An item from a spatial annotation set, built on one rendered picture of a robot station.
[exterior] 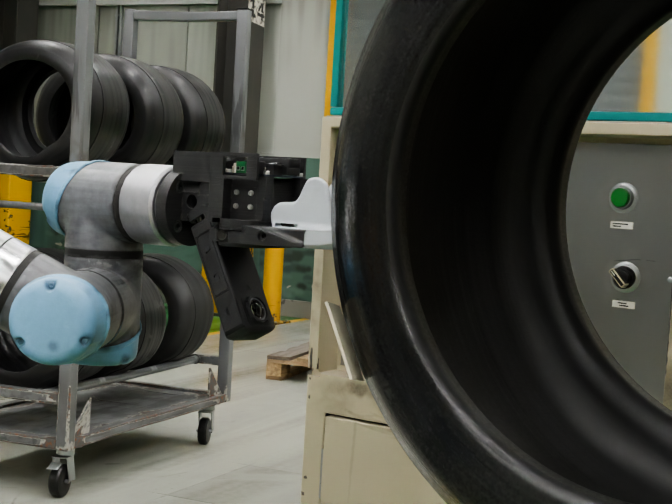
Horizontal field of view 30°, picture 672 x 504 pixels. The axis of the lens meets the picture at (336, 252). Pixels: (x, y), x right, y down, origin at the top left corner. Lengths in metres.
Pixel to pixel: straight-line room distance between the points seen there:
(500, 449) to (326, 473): 0.98
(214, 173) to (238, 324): 0.13
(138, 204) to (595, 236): 0.70
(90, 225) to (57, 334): 0.17
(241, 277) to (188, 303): 4.19
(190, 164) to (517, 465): 0.44
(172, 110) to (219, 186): 3.95
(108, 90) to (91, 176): 3.44
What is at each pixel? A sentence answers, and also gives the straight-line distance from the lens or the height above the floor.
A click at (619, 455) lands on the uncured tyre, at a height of 0.95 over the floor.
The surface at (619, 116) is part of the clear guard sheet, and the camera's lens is 1.61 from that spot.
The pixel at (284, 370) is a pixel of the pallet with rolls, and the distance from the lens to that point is 7.52.
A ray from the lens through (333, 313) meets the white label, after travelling 0.93.
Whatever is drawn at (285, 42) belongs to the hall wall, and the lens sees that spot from 11.16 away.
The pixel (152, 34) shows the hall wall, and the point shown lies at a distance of 11.97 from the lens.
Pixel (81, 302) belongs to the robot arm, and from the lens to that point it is 1.05.
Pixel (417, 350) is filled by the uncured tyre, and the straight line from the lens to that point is 0.88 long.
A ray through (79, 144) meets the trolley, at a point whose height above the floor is 1.26.
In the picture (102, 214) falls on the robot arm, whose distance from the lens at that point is 1.18.
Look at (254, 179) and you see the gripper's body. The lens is 1.06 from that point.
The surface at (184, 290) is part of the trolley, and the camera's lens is 5.31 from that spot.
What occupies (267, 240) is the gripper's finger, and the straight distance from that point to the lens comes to 1.04.
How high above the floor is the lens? 1.17
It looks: 3 degrees down
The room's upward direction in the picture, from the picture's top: 3 degrees clockwise
